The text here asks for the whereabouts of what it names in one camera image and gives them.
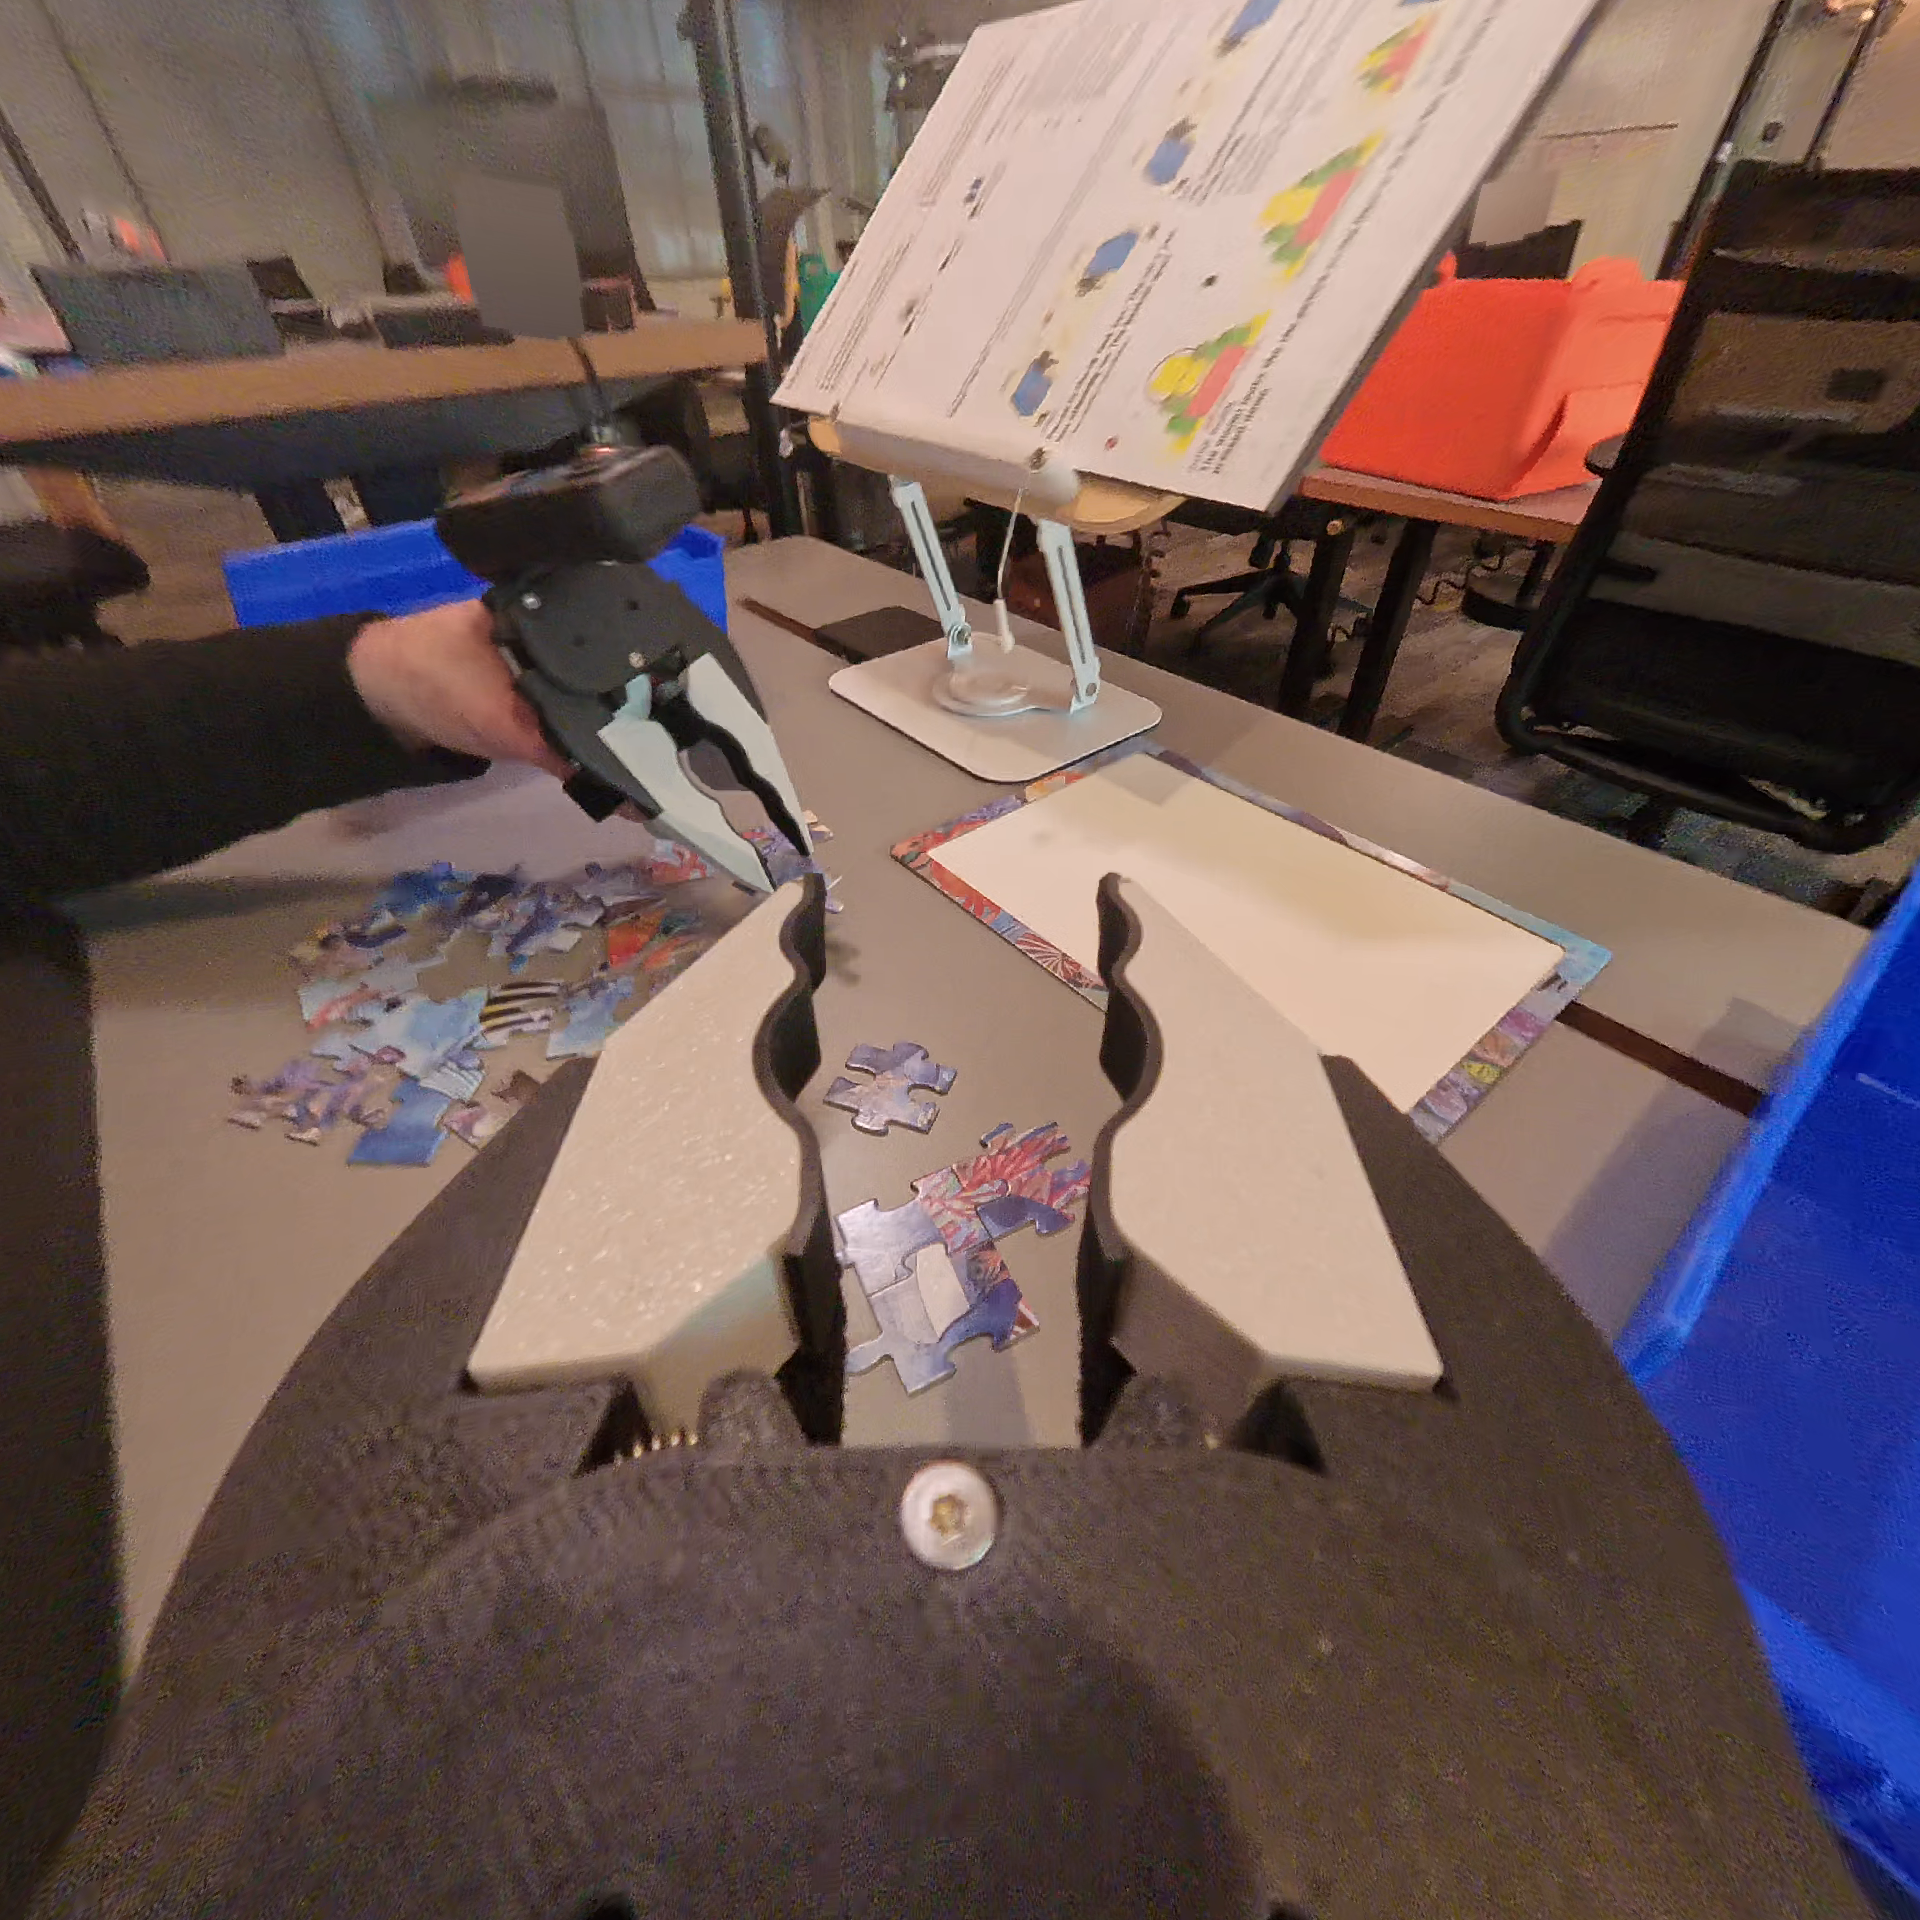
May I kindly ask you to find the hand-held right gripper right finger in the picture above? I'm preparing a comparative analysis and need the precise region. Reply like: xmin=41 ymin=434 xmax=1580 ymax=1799
xmin=1077 ymin=874 xmax=1446 ymax=1451

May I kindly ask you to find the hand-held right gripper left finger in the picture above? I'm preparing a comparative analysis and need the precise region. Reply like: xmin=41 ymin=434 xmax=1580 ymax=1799
xmin=468 ymin=874 xmax=847 ymax=1451

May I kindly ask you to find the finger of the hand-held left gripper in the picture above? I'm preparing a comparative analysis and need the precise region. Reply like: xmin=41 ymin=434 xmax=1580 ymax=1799
xmin=663 ymin=654 xmax=824 ymax=862
xmin=596 ymin=677 xmax=782 ymax=897

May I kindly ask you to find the purple blue puzzle piece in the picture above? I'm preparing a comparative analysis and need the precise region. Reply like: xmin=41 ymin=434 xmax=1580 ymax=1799
xmin=825 ymin=1042 xmax=960 ymax=1135

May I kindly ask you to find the blue white-patch puzzle piece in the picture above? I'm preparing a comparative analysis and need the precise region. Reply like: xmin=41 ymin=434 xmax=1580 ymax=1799
xmin=841 ymin=1245 xmax=1042 ymax=1394

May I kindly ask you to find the person's left forearm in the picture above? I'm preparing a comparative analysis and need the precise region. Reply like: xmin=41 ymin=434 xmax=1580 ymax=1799
xmin=0 ymin=606 xmax=497 ymax=932

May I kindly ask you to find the person's left hand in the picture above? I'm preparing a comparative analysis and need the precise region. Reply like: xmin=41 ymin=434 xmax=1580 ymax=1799
xmin=350 ymin=602 xmax=568 ymax=779

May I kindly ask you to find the blue plastic bin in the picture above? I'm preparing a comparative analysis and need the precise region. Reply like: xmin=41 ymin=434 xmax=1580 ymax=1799
xmin=225 ymin=517 xmax=732 ymax=634
xmin=1617 ymin=880 xmax=1920 ymax=1920

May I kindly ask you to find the pile of loose puzzle pieces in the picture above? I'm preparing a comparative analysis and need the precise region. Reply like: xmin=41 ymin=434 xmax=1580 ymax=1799
xmin=225 ymin=811 xmax=847 ymax=1172

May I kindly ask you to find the long wooden table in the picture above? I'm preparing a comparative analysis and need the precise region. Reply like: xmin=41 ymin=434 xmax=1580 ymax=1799
xmin=0 ymin=319 xmax=771 ymax=491

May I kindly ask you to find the black metal pole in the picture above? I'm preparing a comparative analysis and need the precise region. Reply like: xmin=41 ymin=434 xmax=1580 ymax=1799
xmin=683 ymin=0 xmax=803 ymax=541

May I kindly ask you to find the dark grey box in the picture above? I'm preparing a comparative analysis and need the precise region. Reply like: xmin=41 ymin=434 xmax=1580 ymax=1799
xmin=29 ymin=262 xmax=288 ymax=365

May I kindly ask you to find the printed instruction sheet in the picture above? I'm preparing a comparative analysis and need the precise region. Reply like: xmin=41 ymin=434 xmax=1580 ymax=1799
xmin=771 ymin=0 xmax=1604 ymax=517

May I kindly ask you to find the wooden side table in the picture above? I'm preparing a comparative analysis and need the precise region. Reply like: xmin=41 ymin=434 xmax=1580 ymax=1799
xmin=1297 ymin=465 xmax=1599 ymax=745

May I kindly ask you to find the orange fabric bag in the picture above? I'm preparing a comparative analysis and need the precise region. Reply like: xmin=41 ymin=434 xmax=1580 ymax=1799
xmin=1318 ymin=256 xmax=1689 ymax=500

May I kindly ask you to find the black mesh office chair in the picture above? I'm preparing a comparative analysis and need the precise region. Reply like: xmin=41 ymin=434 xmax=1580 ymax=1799
xmin=1496 ymin=158 xmax=1920 ymax=857

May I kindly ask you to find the black cable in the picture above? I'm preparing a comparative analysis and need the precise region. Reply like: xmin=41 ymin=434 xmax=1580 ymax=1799
xmin=560 ymin=338 xmax=623 ymax=461

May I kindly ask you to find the puzzle frame board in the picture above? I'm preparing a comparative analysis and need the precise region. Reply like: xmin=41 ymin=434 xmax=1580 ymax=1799
xmin=892 ymin=734 xmax=1612 ymax=1146

